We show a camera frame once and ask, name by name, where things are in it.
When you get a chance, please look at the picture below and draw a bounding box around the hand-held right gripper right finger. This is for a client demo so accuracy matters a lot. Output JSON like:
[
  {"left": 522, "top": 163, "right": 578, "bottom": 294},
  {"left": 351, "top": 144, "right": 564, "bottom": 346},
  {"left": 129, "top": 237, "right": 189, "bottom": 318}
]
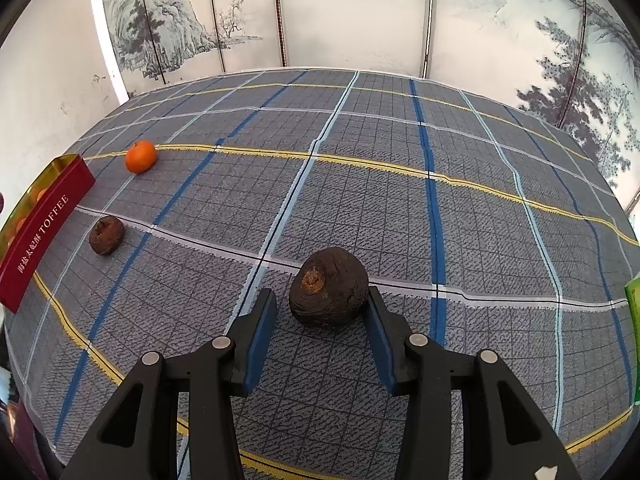
[{"left": 364, "top": 285, "right": 583, "bottom": 480}]

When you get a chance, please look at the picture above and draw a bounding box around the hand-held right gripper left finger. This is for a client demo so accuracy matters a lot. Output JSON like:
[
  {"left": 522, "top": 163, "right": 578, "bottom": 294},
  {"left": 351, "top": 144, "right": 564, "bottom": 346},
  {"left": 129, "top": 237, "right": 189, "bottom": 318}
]
[{"left": 60, "top": 287, "right": 278, "bottom": 480}]

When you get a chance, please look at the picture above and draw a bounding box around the mottled dark brown round fruit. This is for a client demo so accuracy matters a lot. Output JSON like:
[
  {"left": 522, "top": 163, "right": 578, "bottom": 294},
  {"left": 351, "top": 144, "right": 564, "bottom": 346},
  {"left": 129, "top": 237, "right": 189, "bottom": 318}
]
[{"left": 289, "top": 247, "right": 370, "bottom": 330}]

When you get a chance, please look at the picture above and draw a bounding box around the red and gold tin box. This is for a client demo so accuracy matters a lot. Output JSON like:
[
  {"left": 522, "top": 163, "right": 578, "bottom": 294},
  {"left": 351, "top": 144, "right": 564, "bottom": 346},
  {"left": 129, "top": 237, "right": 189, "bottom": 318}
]
[{"left": 0, "top": 154, "right": 97, "bottom": 312}]

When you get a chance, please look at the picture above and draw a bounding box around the grey plaid tablecloth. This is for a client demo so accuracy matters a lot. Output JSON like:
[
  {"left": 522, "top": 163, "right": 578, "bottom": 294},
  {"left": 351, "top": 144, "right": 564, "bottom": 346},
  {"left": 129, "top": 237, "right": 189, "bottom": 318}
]
[{"left": 5, "top": 67, "right": 640, "bottom": 480}]

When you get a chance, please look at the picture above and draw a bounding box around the orange mandarin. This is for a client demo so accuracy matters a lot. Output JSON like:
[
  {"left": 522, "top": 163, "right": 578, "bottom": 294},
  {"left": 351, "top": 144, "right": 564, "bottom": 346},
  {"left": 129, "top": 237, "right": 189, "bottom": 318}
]
[{"left": 125, "top": 140, "right": 158, "bottom": 174}]

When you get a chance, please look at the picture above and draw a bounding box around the green packet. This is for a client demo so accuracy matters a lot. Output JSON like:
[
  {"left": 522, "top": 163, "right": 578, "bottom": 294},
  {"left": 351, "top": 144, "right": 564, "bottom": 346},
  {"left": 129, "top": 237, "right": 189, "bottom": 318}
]
[{"left": 623, "top": 275, "right": 640, "bottom": 406}]

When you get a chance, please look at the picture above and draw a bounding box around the landscape painted folding screen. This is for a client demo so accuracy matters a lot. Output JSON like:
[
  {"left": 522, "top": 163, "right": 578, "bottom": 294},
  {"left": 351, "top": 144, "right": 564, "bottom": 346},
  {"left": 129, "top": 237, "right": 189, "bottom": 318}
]
[{"left": 97, "top": 0, "right": 640, "bottom": 201}]

